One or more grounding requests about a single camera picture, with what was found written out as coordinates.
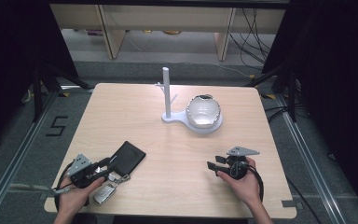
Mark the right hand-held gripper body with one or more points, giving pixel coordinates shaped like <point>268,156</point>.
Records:
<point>237,168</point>

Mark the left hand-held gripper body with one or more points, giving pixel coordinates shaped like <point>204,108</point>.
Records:
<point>79,166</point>

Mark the white bowl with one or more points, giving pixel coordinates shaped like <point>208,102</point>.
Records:
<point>203,110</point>

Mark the white key stand with post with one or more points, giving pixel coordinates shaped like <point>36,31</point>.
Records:
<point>167,93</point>

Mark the person's right hand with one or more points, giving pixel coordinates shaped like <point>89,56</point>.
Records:
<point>245,189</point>

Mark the person's left hand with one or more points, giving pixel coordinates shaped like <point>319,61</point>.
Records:
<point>73,199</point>

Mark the grey tape strip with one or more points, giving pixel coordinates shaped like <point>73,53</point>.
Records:
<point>292,203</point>

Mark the yellow tape piece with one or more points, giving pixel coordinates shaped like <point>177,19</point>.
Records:
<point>63,94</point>
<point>268,96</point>

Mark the black metal stand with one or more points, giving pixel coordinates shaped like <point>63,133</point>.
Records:
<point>290,93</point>
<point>38,93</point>

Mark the black curtain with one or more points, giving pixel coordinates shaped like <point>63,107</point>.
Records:
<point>338,77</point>
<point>9,62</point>

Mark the yellow round object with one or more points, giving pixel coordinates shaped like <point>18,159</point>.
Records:
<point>171,32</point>

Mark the beige wooden desk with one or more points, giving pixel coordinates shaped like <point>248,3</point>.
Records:
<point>167,17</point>

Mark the aluminium floor rail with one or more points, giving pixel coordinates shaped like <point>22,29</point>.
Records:
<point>310,161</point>
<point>18,146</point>

